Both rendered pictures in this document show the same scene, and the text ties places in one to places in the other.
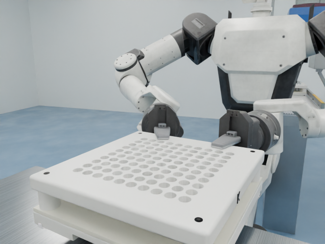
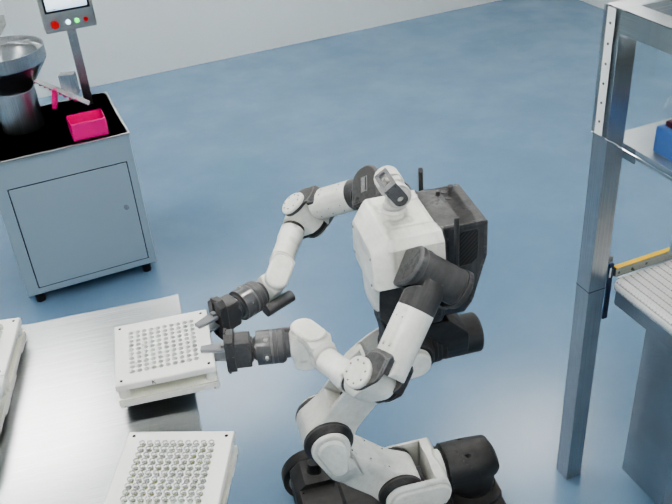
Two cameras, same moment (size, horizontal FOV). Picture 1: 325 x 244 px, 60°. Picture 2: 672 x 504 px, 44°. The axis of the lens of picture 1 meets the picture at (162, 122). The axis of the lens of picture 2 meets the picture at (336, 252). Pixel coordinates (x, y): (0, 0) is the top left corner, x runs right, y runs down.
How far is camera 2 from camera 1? 2.00 m
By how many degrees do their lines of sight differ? 49
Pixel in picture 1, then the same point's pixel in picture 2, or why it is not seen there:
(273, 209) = (638, 449)
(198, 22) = (364, 183)
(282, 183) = (653, 415)
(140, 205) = (118, 365)
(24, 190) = (149, 316)
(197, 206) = (129, 376)
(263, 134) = (255, 353)
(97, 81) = not seen: outside the picture
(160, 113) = (214, 304)
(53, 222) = not seen: hidden behind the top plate
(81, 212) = not seen: hidden behind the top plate
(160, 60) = (329, 210)
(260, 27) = (365, 237)
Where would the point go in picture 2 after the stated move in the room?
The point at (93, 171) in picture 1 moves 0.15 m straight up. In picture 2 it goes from (133, 337) to (121, 290)
